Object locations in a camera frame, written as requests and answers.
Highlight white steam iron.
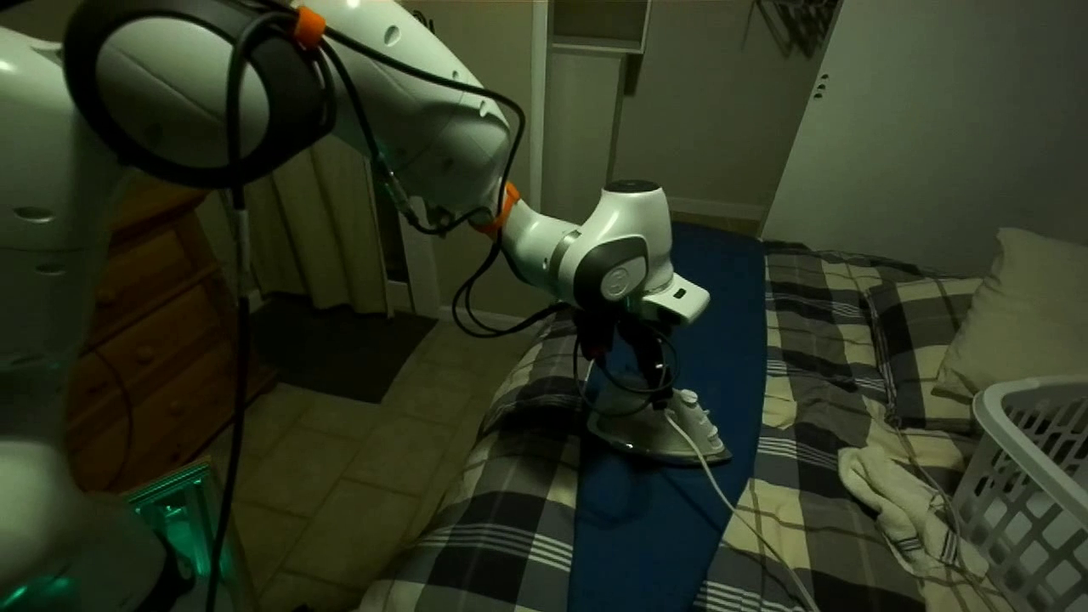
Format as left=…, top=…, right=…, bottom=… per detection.
left=585, top=382, right=733, bottom=470

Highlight black white plaid blanket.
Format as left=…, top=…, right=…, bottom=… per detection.
left=360, top=233, right=1006, bottom=612

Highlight dark hanging wall decoration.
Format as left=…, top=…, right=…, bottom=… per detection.
left=745, top=0, right=848, bottom=62

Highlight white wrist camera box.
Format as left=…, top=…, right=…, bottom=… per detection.
left=644, top=277, right=713, bottom=331

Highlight white plastic laundry basket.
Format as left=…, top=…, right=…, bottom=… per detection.
left=948, top=376, right=1088, bottom=612

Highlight white iron power cord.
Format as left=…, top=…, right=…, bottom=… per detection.
left=659, top=407, right=824, bottom=612

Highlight white wardrobe door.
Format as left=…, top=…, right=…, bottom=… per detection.
left=759, top=0, right=1088, bottom=283

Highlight teal translucent plastic container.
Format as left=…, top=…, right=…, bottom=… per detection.
left=116, top=456, right=246, bottom=612

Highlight cream crumpled towel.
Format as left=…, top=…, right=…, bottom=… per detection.
left=838, top=440, right=1002, bottom=594

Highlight dark floor rug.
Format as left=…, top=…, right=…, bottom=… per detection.
left=241, top=288, right=442, bottom=407

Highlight beige pillow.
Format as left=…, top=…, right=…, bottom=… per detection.
left=932, top=225, right=1088, bottom=400

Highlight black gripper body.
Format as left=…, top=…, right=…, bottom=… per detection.
left=568, top=295, right=682, bottom=353

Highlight blue ironing board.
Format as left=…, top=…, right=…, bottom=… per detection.
left=568, top=218, right=772, bottom=612

